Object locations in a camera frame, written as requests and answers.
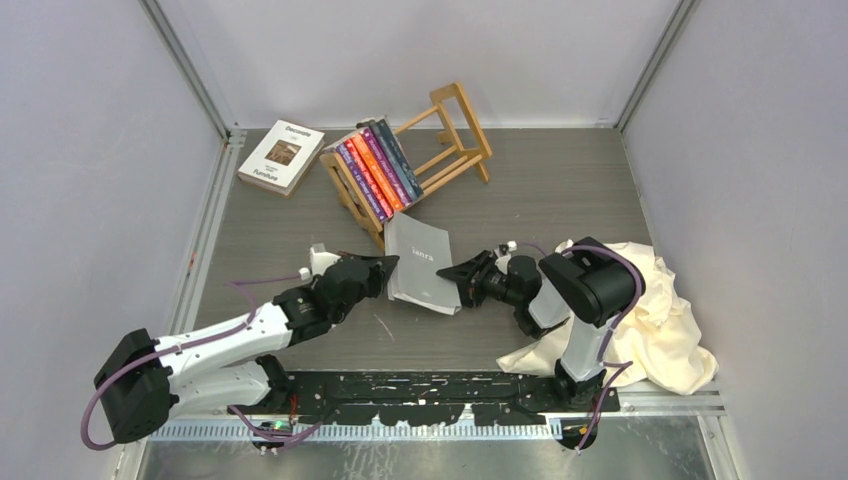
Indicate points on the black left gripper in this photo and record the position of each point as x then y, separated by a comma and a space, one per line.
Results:
381, 270

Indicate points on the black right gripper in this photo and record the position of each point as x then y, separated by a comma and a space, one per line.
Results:
470, 288

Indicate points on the stack of grey magazines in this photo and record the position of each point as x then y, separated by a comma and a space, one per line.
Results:
422, 251

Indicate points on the red Treehouse book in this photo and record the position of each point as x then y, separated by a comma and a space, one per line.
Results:
381, 207

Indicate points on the floral Louisa May Alcott book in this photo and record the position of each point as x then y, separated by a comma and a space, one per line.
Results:
406, 168

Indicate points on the magenta paperback book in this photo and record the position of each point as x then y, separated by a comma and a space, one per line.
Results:
374, 146

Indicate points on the orange 78-Storey Treehouse book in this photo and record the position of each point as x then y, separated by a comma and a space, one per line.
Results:
377, 172

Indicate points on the blue Nineteen Eighty-Four book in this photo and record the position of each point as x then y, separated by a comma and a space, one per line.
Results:
407, 193

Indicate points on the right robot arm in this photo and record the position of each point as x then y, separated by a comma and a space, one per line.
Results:
586, 285

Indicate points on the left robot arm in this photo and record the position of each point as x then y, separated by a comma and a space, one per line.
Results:
147, 381

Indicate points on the wooden book rack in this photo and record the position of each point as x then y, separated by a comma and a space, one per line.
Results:
466, 147

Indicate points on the white Decorate Furniture book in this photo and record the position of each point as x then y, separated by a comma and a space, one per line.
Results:
281, 159

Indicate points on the cream cloth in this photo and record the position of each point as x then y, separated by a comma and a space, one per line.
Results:
660, 335

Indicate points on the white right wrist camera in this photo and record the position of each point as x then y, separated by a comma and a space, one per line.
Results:
503, 254

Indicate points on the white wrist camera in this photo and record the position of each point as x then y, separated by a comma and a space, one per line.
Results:
320, 259
503, 254

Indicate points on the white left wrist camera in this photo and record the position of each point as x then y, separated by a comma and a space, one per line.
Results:
320, 259

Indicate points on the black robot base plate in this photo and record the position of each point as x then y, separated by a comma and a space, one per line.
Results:
418, 398

